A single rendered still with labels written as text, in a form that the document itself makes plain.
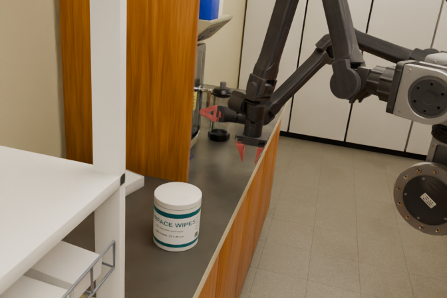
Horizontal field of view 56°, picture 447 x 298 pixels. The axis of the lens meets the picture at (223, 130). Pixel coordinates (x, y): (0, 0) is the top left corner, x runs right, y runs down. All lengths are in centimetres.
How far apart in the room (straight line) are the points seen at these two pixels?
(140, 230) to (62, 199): 70
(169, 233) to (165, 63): 57
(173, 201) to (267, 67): 47
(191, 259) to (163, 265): 8
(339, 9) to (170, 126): 69
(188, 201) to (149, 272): 20
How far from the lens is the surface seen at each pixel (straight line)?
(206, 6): 147
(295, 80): 167
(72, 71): 161
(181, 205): 113
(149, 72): 146
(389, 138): 478
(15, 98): 151
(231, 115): 169
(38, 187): 65
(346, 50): 112
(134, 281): 112
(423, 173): 128
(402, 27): 455
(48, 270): 68
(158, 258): 118
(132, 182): 146
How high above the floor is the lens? 166
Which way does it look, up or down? 20 degrees down
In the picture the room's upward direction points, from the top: 5 degrees clockwise
